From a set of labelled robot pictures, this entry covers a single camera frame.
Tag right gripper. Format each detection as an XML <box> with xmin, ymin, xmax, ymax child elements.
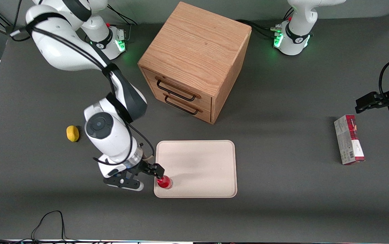
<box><xmin>98</xmin><ymin>154</ymin><xmax>165</xmax><ymax>180</ymax></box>

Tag red coke bottle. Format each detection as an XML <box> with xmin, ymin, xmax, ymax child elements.
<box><xmin>156</xmin><ymin>175</ymin><xmax>173</xmax><ymax>189</ymax></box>

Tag beige rectangular tray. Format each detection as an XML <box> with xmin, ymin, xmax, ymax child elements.
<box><xmin>154</xmin><ymin>140</ymin><xmax>238</xmax><ymax>199</ymax></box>

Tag red and grey carton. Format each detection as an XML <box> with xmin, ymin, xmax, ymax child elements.
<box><xmin>334</xmin><ymin>115</ymin><xmax>366</xmax><ymax>165</ymax></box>

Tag wooden drawer front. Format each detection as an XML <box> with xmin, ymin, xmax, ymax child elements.
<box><xmin>143</xmin><ymin>69</ymin><xmax>213</xmax><ymax>109</ymax></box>
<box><xmin>149</xmin><ymin>85</ymin><xmax>212</xmax><ymax>123</ymax></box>

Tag yellow toy lemon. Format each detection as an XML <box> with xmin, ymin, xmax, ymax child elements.
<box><xmin>66</xmin><ymin>125</ymin><xmax>80</xmax><ymax>142</ymax></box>

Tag wooden drawer cabinet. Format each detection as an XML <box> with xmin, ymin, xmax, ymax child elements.
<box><xmin>137</xmin><ymin>2</ymin><xmax>252</xmax><ymax>125</ymax></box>

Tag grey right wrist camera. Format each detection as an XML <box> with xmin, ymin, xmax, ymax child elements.
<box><xmin>104</xmin><ymin>175</ymin><xmax>145</xmax><ymax>192</ymax></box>

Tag black metal drawer handle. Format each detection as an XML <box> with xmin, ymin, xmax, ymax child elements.
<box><xmin>164</xmin><ymin>96</ymin><xmax>200</xmax><ymax>115</ymax></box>
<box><xmin>156</xmin><ymin>79</ymin><xmax>197</xmax><ymax>102</ymax></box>

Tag black floor cable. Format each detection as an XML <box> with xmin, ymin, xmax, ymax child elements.
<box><xmin>0</xmin><ymin>210</ymin><xmax>113</xmax><ymax>244</ymax></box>

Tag black left base cable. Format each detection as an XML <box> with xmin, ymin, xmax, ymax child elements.
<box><xmin>237</xmin><ymin>19</ymin><xmax>280</xmax><ymax>36</ymax></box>

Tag black base cable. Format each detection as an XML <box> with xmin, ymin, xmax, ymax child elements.
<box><xmin>107</xmin><ymin>3</ymin><xmax>138</xmax><ymax>26</ymax></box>
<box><xmin>237</xmin><ymin>19</ymin><xmax>280</xmax><ymax>36</ymax></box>

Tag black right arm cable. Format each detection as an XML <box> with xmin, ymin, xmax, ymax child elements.
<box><xmin>10</xmin><ymin>14</ymin><xmax>156</xmax><ymax>166</ymax></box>

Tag black right base cable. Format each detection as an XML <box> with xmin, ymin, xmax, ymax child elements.
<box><xmin>107</xmin><ymin>3</ymin><xmax>138</xmax><ymax>26</ymax></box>

